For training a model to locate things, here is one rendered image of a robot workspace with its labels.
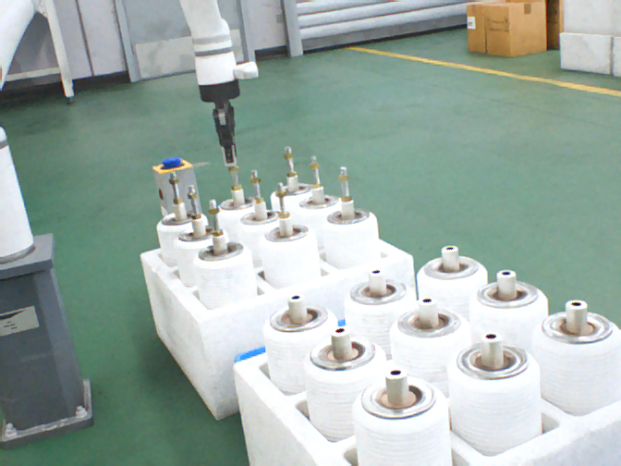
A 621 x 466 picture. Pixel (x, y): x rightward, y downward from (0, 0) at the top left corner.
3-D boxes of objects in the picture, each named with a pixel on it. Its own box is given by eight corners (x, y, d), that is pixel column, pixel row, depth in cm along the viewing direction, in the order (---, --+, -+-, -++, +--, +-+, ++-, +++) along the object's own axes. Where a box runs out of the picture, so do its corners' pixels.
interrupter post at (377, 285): (375, 300, 101) (372, 276, 100) (366, 294, 103) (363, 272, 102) (391, 295, 102) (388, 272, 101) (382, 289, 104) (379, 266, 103)
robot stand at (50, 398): (2, 450, 124) (-50, 280, 114) (8, 406, 137) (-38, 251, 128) (94, 425, 127) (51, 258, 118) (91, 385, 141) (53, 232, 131)
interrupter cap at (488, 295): (503, 316, 92) (503, 311, 92) (464, 296, 98) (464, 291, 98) (552, 298, 95) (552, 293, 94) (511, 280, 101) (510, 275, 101)
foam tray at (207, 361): (217, 422, 124) (198, 321, 118) (157, 334, 158) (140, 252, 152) (421, 348, 138) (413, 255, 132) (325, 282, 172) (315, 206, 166)
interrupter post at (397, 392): (395, 410, 76) (392, 381, 75) (382, 399, 78) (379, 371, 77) (415, 402, 77) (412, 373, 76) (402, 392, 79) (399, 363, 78)
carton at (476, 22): (507, 43, 519) (505, -3, 510) (527, 45, 497) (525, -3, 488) (468, 50, 513) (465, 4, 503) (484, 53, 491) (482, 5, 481)
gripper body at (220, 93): (199, 77, 146) (207, 125, 149) (196, 82, 138) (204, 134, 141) (237, 71, 146) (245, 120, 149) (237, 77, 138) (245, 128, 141)
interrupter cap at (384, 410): (386, 432, 73) (385, 425, 72) (347, 398, 79) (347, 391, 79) (452, 405, 76) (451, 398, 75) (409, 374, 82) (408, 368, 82)
